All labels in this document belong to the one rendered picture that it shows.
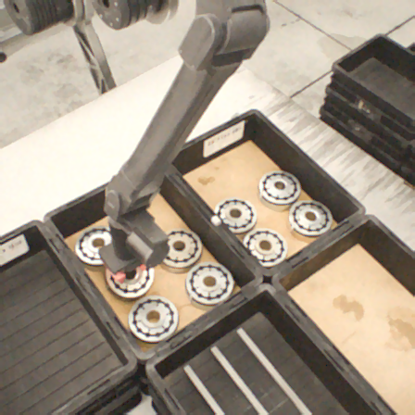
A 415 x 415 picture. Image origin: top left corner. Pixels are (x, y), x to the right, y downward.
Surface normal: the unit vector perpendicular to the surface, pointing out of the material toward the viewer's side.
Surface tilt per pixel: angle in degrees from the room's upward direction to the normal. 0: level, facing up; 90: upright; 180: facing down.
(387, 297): 0
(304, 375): 0
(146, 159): 73
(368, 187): 0
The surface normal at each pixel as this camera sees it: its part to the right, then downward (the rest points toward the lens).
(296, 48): 0.04, -0.58
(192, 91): -0.68, 0.40
